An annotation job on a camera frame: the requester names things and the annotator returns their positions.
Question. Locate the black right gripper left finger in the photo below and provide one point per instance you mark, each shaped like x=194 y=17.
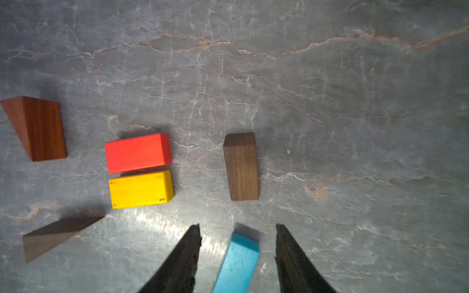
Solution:
x=177 y=273

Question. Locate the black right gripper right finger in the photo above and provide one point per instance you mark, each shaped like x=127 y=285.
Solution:
x=296 y=273

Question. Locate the teal block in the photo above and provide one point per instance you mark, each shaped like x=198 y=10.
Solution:
x=238 y=265

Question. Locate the yellow rectangular block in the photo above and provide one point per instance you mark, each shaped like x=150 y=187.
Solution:
x=141 y=190

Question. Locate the red rectangular block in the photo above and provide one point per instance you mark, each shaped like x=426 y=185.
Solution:
x=138 y=153

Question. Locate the brown wooden wedge block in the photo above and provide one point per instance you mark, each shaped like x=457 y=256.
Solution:
x=241 y=165

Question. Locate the dark brown wedge block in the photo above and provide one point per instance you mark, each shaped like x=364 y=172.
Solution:
x=44 y=239

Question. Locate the reddish brown wedge block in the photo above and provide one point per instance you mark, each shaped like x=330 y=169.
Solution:
x=38 y=125

